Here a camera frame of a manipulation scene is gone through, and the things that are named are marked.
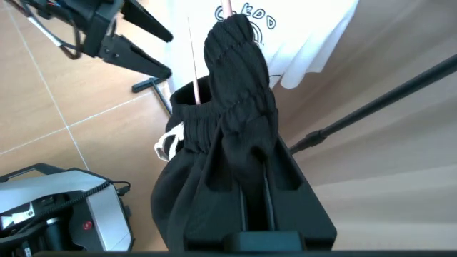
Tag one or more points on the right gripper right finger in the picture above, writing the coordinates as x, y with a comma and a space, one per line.
300, 214

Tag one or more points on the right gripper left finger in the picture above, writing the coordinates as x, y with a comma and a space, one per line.
210, 214

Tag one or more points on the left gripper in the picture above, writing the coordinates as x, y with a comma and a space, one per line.
96, 21

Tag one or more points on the pink clothes hanger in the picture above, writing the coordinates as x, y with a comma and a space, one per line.
194, 71

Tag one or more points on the black garment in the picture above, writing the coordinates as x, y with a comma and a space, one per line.
235, 71

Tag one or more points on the white printed t-shirt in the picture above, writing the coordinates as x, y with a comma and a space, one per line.
303, 35

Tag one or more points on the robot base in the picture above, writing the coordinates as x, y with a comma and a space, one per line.
100, 214

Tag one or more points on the black clothes rack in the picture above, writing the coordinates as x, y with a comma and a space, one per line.
375, 103

